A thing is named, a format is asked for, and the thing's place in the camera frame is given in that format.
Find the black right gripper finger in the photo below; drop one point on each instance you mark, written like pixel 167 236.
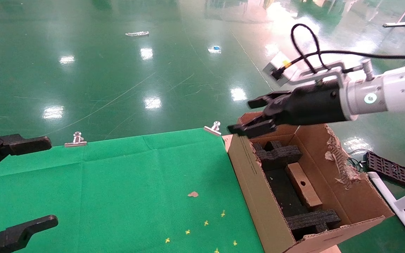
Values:
pixel 255 127
pixel 264 100

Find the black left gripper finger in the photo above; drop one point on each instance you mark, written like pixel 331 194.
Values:
pixel 23 144
pixel 19 233

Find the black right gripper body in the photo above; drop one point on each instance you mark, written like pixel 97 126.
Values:
pixel 311 103

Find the small brown cardboard box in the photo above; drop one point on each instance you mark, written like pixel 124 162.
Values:
pixel 304 189

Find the large open cardboard carton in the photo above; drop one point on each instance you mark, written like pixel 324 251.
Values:
pixel 255 189

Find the small cardboard scrap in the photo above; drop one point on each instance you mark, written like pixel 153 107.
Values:
pixel 193 194

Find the black foam insert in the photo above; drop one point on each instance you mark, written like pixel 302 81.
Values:
pixel 311 221
pixel 276 154

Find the silver binder clip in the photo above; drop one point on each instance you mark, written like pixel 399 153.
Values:
pixel 213 129
pixel 76 140

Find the black plastic grid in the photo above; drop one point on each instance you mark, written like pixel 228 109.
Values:
pixel 392 170

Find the green table cloth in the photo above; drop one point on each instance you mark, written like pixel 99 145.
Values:
pixel 118 193

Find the white floor stand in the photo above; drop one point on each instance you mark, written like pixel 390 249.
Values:
pixel 395 24

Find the white floor litter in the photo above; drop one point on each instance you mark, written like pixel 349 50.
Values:
pixel 136 33

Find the silver camera mount bracket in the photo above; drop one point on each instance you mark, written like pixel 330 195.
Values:
pixel 315 75

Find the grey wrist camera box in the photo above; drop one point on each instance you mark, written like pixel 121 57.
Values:
pixel 274 63

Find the white pipe frame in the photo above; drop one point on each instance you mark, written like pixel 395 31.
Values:
pixel 404 214

